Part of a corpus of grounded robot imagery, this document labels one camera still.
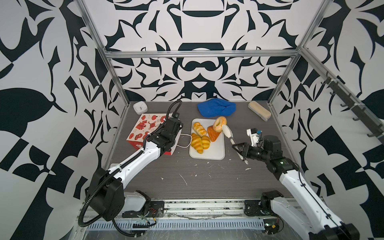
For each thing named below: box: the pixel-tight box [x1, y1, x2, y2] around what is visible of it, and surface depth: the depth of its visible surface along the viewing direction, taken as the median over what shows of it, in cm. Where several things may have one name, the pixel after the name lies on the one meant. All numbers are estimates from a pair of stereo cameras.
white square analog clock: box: [133, 101, 148, 115], surface depth 114 cm
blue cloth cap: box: [197, 98, 237, 118], surface depth 115 cm
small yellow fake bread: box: [201, 135, 211, 150], surface depth 96 cm
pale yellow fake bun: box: [213, 116, 227, 133], surface depth 88 cm
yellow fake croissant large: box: [191, 133, 204, 154], surface depth 93 cm
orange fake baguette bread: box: [207, 125, 221, 142], surface depth 100 cm
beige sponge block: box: [248, 101, 272, 122], surface depth 114 cm
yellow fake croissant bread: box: [192, 122, 207, 137], surface depth 101 cm
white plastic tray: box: [189, 118, 226, 160], surface depth 96 cm
